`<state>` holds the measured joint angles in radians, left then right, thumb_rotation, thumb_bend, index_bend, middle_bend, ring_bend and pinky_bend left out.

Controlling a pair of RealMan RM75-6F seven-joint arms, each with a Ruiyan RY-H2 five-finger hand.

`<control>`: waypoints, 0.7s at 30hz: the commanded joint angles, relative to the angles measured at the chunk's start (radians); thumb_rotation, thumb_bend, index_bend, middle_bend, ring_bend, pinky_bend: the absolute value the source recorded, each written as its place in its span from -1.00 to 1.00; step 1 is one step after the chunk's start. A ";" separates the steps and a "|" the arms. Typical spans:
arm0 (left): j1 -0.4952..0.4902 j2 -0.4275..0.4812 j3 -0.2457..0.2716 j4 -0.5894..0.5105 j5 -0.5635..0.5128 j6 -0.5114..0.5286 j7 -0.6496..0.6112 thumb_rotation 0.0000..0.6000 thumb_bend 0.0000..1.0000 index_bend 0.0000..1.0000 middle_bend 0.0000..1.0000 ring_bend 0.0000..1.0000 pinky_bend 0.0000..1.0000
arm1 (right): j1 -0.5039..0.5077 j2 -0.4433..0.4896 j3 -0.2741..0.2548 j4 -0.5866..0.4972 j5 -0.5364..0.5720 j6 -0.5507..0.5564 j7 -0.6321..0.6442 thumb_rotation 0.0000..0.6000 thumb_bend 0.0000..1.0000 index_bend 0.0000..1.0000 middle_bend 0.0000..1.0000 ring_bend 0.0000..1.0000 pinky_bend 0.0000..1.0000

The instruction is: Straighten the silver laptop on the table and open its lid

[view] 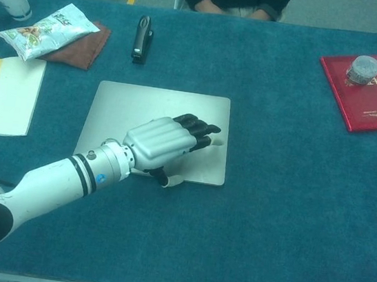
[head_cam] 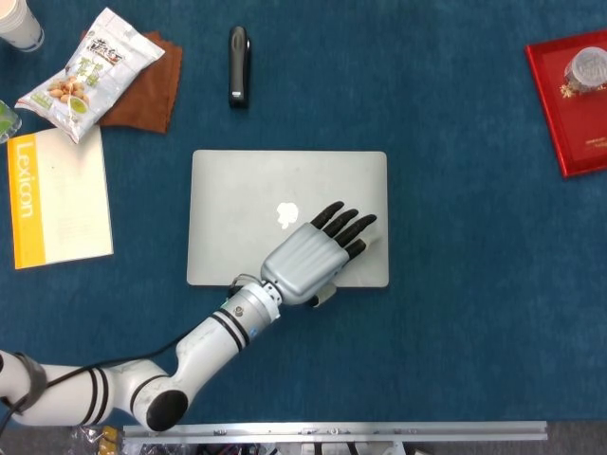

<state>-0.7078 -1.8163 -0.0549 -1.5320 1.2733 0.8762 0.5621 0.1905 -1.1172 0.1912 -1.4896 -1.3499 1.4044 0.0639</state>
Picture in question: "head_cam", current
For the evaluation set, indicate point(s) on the silver laptop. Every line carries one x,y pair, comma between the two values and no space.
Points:
246,227

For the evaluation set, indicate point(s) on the clear bag with yellow contents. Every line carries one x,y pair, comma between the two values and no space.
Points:
102,438

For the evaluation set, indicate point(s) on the stack of paper cups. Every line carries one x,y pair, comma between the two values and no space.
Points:
21,28

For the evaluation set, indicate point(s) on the green clear plastic packet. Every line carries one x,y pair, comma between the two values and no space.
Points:
5,118

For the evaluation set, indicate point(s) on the aluminium profile rail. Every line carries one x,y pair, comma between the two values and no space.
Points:
332,431

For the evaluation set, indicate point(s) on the red hardcover certificate folder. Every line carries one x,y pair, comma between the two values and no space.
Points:
583,132

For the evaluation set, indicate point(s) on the white yellow Lexicon notebook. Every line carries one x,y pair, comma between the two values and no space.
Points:
71,199

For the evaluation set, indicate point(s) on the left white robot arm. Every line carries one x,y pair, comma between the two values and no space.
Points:
180,360

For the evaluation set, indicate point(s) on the white nut snack bag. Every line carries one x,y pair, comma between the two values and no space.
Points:
95,76

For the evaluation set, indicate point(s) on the blue table cloth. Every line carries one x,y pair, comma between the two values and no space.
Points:
474,332

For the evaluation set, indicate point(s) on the brown folded cloth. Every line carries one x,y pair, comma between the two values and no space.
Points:
147,99

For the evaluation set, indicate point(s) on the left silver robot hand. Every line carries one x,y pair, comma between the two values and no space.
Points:
303,265

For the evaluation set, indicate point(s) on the black stapler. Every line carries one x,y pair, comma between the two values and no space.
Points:
239,71

